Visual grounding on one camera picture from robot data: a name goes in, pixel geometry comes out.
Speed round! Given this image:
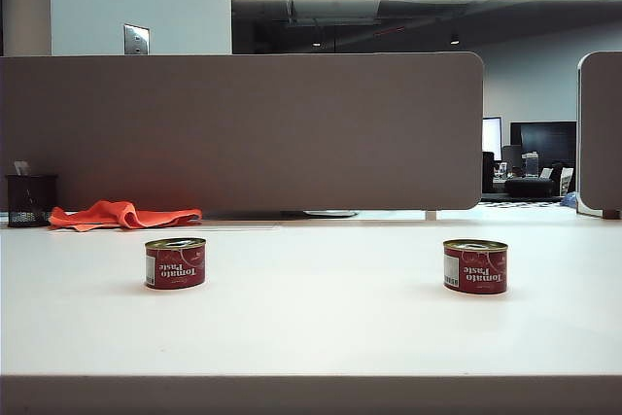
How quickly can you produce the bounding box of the large black background screen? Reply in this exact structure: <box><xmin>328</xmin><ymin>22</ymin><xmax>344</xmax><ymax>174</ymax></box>
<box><xmin>509</xmin><ymin>121</ymin><xmax>578</xmax><ymax>178</ymax></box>

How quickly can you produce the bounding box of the silver monitor stand base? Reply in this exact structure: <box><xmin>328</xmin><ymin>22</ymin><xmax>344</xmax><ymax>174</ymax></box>
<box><xmin>303</xmin><ymin>209</ymin><xmax>360</xmax><ymax>219</ymax></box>

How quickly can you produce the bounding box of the red tomato paste can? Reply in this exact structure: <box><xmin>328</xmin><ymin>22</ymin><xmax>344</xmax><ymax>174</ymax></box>
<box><xmin>442</xmin><ymin>238</ymin><xmax>510</xmax><ymax>296</ymax></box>
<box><xmin>144</xmin><ymin>236</ymin><xmax>207</xmax><ymax>291</ymax></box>

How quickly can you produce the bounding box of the narrow grey desk divider panel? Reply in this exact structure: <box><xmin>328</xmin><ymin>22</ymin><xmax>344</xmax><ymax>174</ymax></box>
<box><xmin>576</xmin><ymin>50</ymin><xmax>622</xmax><ymax>218</ymax></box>

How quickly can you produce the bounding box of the black mesh pen holder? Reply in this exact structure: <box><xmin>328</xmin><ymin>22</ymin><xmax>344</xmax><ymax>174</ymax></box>
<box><xmin>4</xmin><ymin>173</ymin><xmax>59</xmax><ymax>228</ymax></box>

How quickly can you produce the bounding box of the black round ottoman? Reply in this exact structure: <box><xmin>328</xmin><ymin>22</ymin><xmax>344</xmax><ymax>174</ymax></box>
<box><xmin>504</xmin><ymin>177</ymin><xmax>556</xmax><ymax>197</ymax></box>

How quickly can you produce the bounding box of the orange cloth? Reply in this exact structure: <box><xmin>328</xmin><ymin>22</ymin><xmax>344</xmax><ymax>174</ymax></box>
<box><xmin>48</xmin><ymin>199</ymin><xmax>203</xmax><ymax>233</ymax></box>

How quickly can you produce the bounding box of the wide grey desk divider panel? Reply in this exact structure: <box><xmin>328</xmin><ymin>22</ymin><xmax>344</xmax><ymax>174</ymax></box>
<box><xmin>0</xmin><ymin>51</ymin><xmax>485</xmax><ymax>212</ymax></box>

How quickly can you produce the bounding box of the white background monitor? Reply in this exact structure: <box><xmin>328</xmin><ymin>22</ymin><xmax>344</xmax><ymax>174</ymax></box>
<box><xmin>482</xmin><ymin>116</ymin><xmax>503</xmax><ymax>161</ymax></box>

